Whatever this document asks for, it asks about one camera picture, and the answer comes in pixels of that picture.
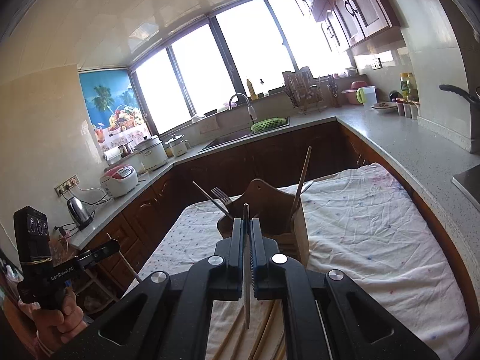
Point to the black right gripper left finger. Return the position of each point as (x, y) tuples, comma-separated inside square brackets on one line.
[(166, 316)]

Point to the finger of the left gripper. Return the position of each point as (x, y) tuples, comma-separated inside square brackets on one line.
[(105, 250)]

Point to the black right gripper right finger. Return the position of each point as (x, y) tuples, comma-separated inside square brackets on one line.
[(327, 315)]

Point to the metal chopstick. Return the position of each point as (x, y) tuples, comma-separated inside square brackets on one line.
[(246, 265)]

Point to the left hand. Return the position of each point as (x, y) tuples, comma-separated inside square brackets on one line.
[(55, 328)]

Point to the steel electric kettle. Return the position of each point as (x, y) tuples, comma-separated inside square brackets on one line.
[(80, 215)]

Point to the wooden chopstick middle pair left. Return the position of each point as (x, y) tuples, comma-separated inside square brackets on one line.
[(229, 334)]

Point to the wooden chopstick pair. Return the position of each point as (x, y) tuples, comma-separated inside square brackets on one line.
[(229, 334), (264, 329)]

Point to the white red rice cooker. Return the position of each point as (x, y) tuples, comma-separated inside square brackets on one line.
[(119, 180)]

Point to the wooden chopstick middle pair right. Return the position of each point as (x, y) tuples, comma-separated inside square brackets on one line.
[(264, 329)]

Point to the paper towel roll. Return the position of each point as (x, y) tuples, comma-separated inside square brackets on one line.
[(112, 156)]

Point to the large white rice cooker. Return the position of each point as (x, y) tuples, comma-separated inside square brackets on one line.
[(152, 153)]

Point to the dark chopsticks in holder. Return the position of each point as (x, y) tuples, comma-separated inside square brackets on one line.
[(205, 194)]

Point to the small white slow cooker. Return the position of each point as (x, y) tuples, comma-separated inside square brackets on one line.
[(178, 145)]

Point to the metal fork in holder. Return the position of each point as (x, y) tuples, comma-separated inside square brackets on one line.
[(222, 196)]

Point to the wooden utensil holder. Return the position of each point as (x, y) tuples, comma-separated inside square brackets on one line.
[(280, 214)]

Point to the tropical fruit poster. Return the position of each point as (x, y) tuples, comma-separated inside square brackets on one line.
[(114, 111)]

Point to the metal spoon in holder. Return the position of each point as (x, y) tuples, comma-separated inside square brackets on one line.
[(306, 186)]

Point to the gas stove top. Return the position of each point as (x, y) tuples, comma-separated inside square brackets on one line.
[(469, 183)]

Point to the yellow bottle on sill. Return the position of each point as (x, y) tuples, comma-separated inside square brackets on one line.
[(253, 94)]

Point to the white seasoning jars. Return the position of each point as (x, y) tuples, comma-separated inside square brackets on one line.
[(409, 110)]

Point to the green white pitcher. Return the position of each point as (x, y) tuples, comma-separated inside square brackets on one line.
[(366, 95)]

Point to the pink bowl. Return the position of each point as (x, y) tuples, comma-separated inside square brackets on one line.
[(350, 93)]

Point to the dish drying rack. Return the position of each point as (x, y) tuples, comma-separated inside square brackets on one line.
[(303, 90)]

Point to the oil bottle yellow green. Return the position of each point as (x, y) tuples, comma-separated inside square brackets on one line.
[(408, 86)]

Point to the wall power outlet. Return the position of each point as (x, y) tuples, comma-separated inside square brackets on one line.
[(68, 184)]

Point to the upper wooden wall cabinets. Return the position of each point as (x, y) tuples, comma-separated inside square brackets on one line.
[(346, 23)]

